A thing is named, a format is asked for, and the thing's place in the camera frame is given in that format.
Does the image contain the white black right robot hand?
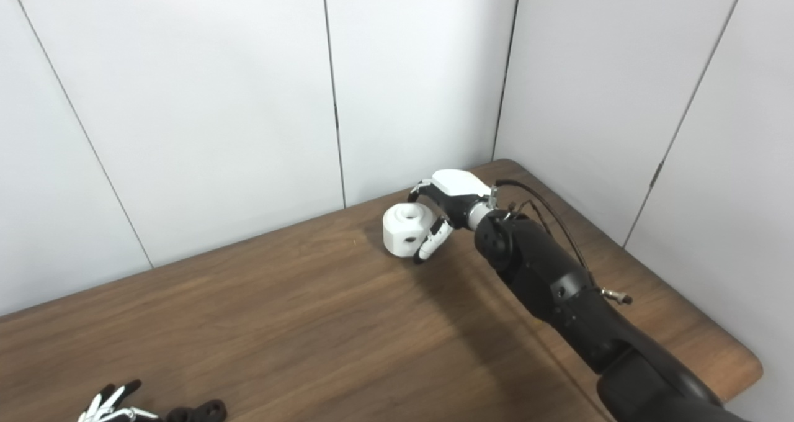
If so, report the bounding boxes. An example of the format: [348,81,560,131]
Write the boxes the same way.
[407,169,497,266]

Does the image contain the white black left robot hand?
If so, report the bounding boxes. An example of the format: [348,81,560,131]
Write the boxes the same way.
[77,379,160,422]

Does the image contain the round white plastic piece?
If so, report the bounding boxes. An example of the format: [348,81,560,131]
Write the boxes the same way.
[382,202,439,259]

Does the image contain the black flanged holder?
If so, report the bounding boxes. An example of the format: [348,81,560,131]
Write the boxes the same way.
[164,399,228,422]

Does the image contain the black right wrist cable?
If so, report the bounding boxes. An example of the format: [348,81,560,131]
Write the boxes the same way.
[494,179,634,305]

